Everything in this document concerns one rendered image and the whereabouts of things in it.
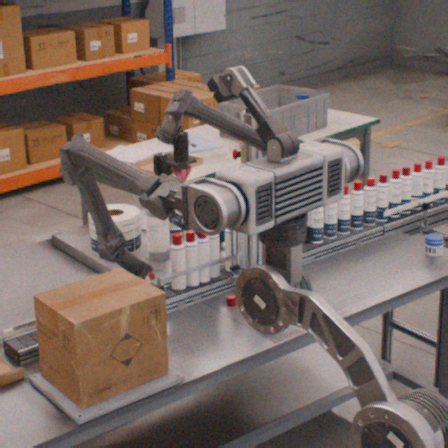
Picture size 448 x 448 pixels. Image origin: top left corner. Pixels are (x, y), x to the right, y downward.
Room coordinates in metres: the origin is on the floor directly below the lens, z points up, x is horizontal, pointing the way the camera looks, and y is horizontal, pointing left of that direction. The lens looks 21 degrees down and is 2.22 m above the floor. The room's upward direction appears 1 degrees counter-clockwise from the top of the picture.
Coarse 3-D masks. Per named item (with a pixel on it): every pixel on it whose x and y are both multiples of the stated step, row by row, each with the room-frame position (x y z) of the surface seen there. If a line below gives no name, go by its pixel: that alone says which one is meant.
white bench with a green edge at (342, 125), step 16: (336, 112) 5.72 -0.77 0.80; (192, 128) 5.39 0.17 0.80; (208, 128) 5.38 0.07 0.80; (336, 128) 5.32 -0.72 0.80; (352, 128) 5.33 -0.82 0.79; (368, 128) 5.51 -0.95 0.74; (144, 144) 5.05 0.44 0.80; (160, 144) 5.04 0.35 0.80; (224, 144) 5.01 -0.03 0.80; (240, 144) 5.00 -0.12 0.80; (368, 144) 5.52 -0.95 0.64; (208, 160) 4.70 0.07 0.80; (224, 160) 4.69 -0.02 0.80; (240, 160) 4.68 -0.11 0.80; (368, 160) 5.53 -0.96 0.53; (96, 176) 4.61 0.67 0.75; (192, 176) 4.41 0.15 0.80; (208, 176) 4.45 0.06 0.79; (368, 176) 5.53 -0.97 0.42
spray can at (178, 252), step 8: (176, 240) 2.86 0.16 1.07; (176, 248) 2.85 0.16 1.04; (184, 248) 2.86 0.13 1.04; (176, 256) 2.85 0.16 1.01; (184, 256) 2.86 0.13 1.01; (176, 264) 2.85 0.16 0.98; (184, 264) 2.86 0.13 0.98; (176, 280) 2.85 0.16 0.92; (184, 280) 2.86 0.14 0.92; (176, 288) 2.85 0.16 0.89; (184, 288) 2.86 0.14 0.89
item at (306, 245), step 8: (376, 224) 3.46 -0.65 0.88; (352, 232) 3.38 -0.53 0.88; (360, 232) 3.37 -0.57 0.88; (328, 240) 3.29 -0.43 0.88; (336, 240) 3.29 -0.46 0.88; (304, 248) 3.21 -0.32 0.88; (312, 248) 3.21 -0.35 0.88; (224, 272) 3.00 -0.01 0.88; (240, 272) 2.99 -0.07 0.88; (216, 280) 2.93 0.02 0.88; (168, 288) 2.87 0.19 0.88; (192, 288) 2.87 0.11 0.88; (168, 296) 2.81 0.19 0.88; (24, 336) 2.54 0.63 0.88; (32, 336) 2.53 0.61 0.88; (8, 344) 2.49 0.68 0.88; (16, 344) 2.48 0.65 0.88; (24, 344) 2.48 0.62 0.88; (32, 344) 2.48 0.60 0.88
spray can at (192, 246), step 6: (186, 234) 2.89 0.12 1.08; (192, 234) 2.88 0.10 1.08; (192, 240) 2.88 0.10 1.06; (186, 246) 2.88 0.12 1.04; (192, 246) 2.87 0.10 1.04; (198, 246) 2.90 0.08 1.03; (186, 252) 2.88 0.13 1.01; (192, 252) 2.87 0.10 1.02; (198, 252) 2.89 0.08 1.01; (186, 258) 2.88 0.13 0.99; (192, 258) 2.87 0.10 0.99; (198, 258) 2.89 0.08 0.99; (186, 264) 2.88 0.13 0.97; (192, 264) 2.87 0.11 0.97; (198, 264) 2.89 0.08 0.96; (198, 270) 2.89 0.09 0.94; (192, 276) 2.87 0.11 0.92; (198, 276) 2.89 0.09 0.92; (192, 282) 2.87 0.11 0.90; (198, 282) 2.89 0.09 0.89
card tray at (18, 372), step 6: (0, 360) 2.47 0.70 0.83; (0, 366) 2.43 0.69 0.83; (6, 366) 2.43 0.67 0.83; (0, 372) 2.39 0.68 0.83; (6, 372) 2.33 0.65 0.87; (12, 372) 2.34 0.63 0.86; (18, 372) 2.35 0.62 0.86; (0, 378) 2.32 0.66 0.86; (6, 378) 2.33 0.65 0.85; (12, 378) 2.34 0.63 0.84; (18, 378) 2.35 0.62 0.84; (0, 384) 2.32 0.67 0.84; (6, 384) 2.33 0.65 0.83
